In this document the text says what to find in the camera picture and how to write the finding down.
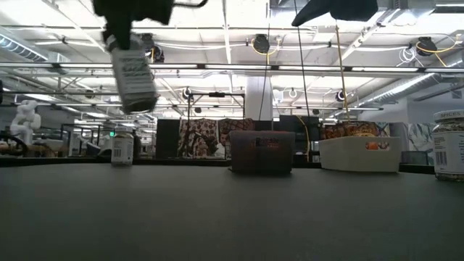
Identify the corrugated ceiling duct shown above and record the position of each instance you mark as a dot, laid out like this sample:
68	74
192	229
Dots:
398	88

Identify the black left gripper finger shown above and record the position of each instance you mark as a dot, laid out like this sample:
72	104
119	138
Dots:
117	34

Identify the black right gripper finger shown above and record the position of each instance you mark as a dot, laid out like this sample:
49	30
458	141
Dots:
311	11

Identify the bagel seasoning jar white lid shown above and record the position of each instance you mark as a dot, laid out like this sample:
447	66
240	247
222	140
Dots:
449	145
121	148
134	79

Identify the black aluminium table frame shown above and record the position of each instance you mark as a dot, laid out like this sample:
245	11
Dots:
54	162

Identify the black cabinet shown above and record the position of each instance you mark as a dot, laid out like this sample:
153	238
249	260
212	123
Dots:
168	139

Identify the black stand frame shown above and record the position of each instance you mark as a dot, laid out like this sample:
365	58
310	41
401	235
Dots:
217	94

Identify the silver ceiling air duct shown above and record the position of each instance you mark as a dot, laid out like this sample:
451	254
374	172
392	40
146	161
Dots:
18	47

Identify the small white plastic bin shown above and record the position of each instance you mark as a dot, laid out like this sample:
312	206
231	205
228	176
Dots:
359	159

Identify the grey translucent plastic bin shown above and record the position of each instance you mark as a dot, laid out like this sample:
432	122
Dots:
261	161

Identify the patterned fabric panel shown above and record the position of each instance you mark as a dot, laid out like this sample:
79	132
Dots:
235	125
203	130

